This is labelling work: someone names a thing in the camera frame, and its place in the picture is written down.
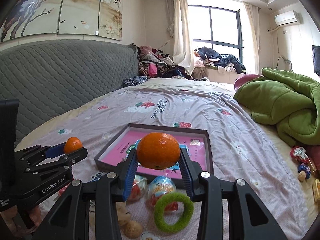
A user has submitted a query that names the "pile of clothes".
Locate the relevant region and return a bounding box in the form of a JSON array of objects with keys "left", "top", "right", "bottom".
[{"left": 137, "top": 46, "right": 194, "bottom": 80}]

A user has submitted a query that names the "dark framed window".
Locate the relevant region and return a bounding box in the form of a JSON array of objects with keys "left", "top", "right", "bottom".
[{"left": 188, "top": 5, "right": 244, "bottom": 61}]

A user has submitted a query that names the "beige left curtain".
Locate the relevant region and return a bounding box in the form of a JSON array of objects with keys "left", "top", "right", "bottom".
[{"left": 166, "top": 0, "right": 194, "bottom": 74}]

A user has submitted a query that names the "beige curtain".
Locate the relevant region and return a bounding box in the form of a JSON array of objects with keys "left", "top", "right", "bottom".
[
  {"left": 166, "top": 0, "right": 194, "bottom": 74},
  {"left": 243, "top": 2, "right": 260, "bottom": 74}
]

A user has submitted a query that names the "pink strawberry bed sheet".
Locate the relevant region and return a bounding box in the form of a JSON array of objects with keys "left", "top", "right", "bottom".
[{"left": 17, "top": 87, "right": 309, "bottom": 239}]

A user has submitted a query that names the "small orange tangerine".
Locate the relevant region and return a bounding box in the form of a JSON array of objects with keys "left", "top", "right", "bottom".
[{"left": 63, "top": 137, "right": 82, "bottom": 154}]

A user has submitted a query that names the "grey quilted headboard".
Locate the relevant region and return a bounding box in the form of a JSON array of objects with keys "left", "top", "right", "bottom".
[{"left": 1, "top": 40, "right": 138, "bottom": 144}]

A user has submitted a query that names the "blue red toy egg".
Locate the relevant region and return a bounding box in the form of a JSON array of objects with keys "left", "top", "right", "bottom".
[{"left": 146, "top": 176, "right": 176, "bottom": 207}]

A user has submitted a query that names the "green quilted blanket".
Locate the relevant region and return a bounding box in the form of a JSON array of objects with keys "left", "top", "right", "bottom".
[{"left": 234, "top": 68, "right": 319, "bottom": 146}]

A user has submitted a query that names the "white air conditioner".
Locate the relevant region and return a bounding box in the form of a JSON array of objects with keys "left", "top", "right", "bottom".
[{"left": 274, "top": 10, "right": 300, "bottom": 27}]

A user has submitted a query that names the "pink pillow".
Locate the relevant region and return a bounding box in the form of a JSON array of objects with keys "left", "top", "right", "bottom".
[{"left": 234, "top": 74, "right": 262, "bottom": 92}]

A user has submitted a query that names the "beige right curtain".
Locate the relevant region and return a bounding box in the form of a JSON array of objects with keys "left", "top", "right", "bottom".
[{"left": 243, "top": 2, "right": 260, "bottom": 74}]

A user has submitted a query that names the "blue wrapped candy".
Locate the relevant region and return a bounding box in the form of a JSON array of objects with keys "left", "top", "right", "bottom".
[{"left": 298, "top": 163, "right": 311, "bottom": 182}]

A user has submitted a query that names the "yellow snack packet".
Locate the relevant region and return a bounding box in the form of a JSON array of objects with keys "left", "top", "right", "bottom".
[{"left": 312, "top": 179, "right": 320, "bottom": 203}]

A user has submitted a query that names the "green fuzzy ring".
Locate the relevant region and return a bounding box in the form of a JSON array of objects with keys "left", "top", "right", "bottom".
[{"left": 153, "top": 192, "right": 195, "bottom": 234}]

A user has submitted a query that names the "red wrapped candy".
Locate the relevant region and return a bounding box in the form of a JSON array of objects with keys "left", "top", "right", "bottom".
[{"left": 290, "top": 146, "right": 309, "bottom": 164}]

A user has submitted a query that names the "large orange tangerine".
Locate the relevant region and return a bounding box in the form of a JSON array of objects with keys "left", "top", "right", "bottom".
[{"left": 136, "top": 132, "right": 180, "bottom": 170}]

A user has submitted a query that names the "clothes pile on windowsill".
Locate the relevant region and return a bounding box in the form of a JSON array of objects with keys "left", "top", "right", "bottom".
[{"left": 194, "top": 47, "right": 246, "bottom": 74}]

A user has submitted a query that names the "flower wall painting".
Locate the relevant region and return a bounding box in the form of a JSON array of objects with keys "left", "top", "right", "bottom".
[{"left": 1, "top": 0, "right": 123, "bottom": 41}]

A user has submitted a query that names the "left hand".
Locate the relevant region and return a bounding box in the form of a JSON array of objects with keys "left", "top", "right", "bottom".
[{"left": 1, "top": 205, "right": 42, "bottom": 233}]

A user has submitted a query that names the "black television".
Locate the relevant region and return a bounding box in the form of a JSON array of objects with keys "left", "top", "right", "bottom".
[{"left": 312, "top": 45, "right": 320, "bottom": 76}]

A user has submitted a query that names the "brown walnut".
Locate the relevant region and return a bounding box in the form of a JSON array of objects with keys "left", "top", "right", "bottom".
[{"left": 124, "top": 220, "right": 143, "bottom": 239}]

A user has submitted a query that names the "grey shallow box tray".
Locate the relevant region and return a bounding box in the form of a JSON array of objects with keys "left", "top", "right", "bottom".
[{"left": 94, "top": 122, "right": 213, "bottom": 188}]

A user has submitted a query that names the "dark patterned cloth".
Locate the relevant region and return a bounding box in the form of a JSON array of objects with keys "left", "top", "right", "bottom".
[{"left": 123, "top": 76, "right": 148, "bottom": 87}]

